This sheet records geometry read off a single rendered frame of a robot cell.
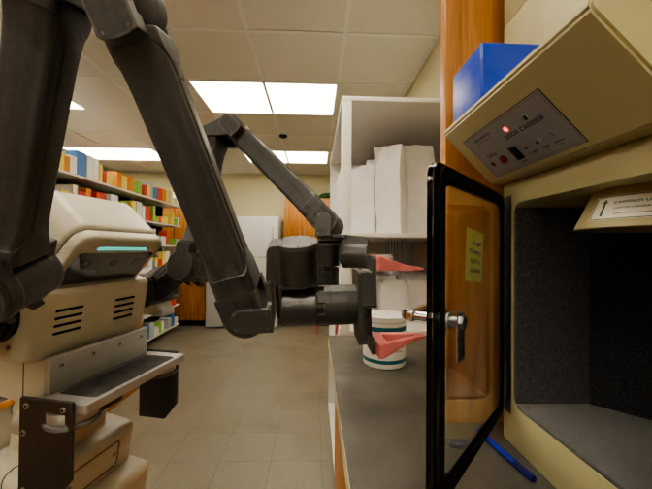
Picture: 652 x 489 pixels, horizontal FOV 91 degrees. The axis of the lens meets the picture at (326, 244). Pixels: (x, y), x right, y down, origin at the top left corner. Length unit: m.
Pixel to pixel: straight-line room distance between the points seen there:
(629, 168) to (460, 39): 0.45
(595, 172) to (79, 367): 0.86
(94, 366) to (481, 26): 1.02
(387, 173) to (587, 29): 1.28
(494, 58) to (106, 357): 0.87
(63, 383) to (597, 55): 0.86
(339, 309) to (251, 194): 5.63
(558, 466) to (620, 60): 0.52
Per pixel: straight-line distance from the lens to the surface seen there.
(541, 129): 0.52
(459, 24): 0.84
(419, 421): 0.76
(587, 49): 0.44
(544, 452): 0.67
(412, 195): 1.75
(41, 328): 0.72
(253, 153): 0.86
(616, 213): 0.54
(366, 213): 1.69
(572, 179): 0.56
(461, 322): 0.42
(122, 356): 0.83
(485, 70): 0.59
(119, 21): 0.41
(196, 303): 5.69
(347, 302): 0.44
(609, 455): 0.63
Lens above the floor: 1.29
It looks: 1 degrees up
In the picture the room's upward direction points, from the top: 1 degrees clockwise
